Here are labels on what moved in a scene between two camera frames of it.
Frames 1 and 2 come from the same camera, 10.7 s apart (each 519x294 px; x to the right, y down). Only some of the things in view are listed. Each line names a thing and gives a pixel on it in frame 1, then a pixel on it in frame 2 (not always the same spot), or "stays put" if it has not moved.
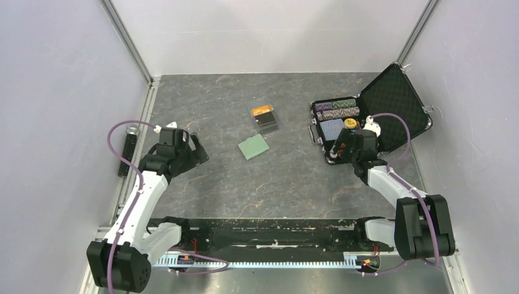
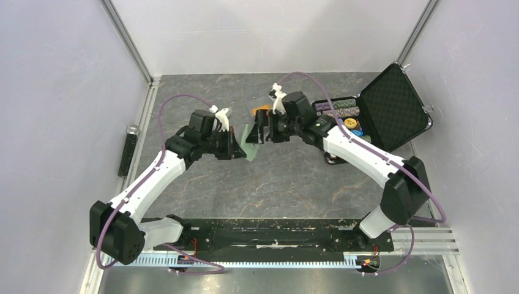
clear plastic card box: (265, 119) stays put
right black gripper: (345, 136) → (273, 136)
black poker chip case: (395, 92) stays put
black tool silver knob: (131, 131) stays put
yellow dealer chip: (350, 123) stays put
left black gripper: (197, 156) → (234, 146)
